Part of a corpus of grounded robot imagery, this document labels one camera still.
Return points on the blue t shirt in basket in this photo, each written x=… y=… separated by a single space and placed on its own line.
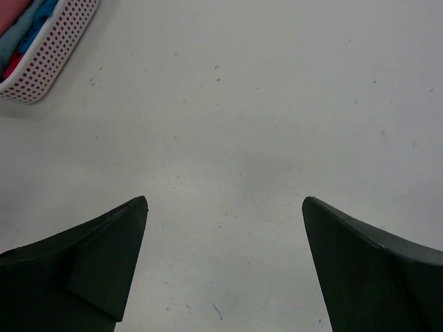
x=38 y=19

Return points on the white perforated laundry basket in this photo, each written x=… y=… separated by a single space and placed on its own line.
x=40 y=65

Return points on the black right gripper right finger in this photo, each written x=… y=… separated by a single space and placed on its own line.
x=372 y=280

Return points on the teal t shirt in basket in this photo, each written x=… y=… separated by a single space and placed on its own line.
x=12 y=36

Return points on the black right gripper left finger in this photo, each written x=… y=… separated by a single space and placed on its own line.
x=76 y=280

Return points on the red t shirt in basket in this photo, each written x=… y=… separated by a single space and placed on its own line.
x=12 y=64

